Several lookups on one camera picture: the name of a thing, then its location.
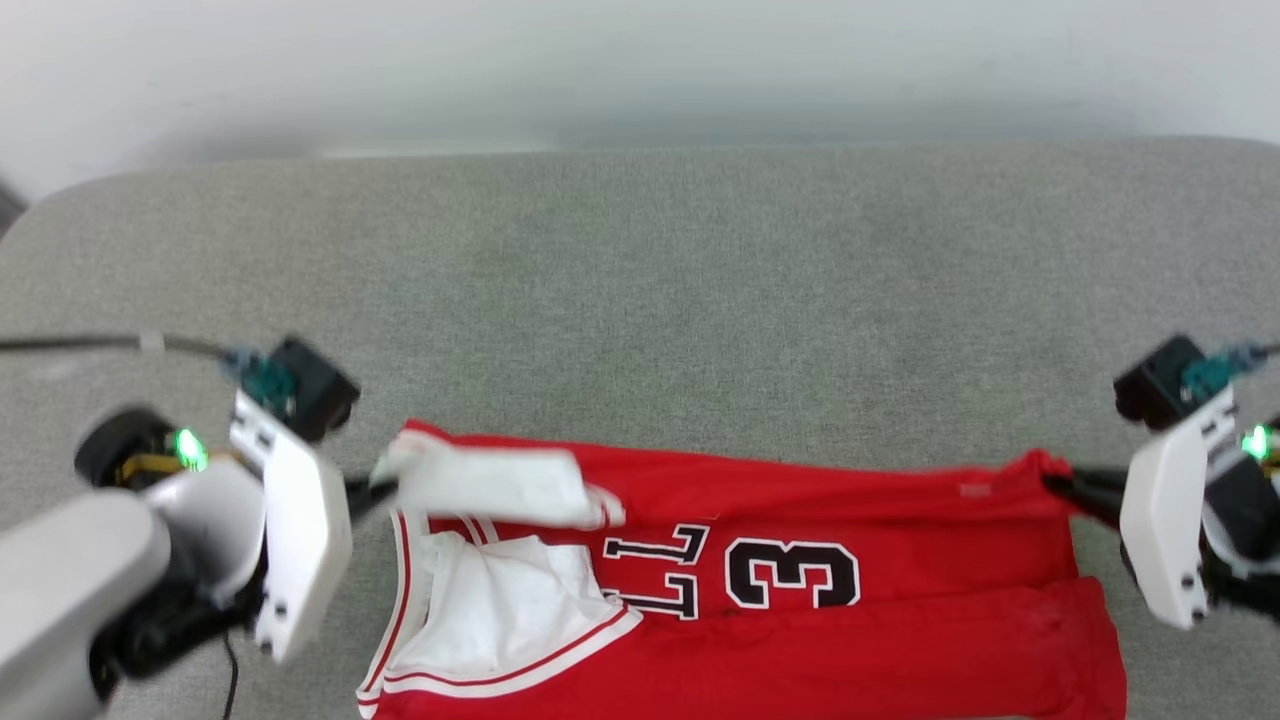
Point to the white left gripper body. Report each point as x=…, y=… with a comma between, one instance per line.
x=300, y=540

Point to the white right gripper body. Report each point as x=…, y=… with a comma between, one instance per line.
x=1160, y=520

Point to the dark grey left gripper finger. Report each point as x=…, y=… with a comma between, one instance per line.
x=360, y=508
x=368, y=487

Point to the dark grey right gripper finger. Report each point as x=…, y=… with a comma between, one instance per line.
x=1090, y=485
x=1108, y=508

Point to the red Bulls jersey white sleeves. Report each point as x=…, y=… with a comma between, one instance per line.
x=900, y=620

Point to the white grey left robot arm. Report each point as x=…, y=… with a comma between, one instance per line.
x=80, y=570

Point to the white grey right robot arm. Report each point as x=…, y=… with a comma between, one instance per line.
x=1245, y=520

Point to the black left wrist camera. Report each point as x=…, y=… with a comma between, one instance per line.
x=310, y=385

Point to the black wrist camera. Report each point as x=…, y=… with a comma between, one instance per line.
x=310, y=385
x=1160, y=380

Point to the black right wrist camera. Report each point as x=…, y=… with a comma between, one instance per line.
x=1160, y=380

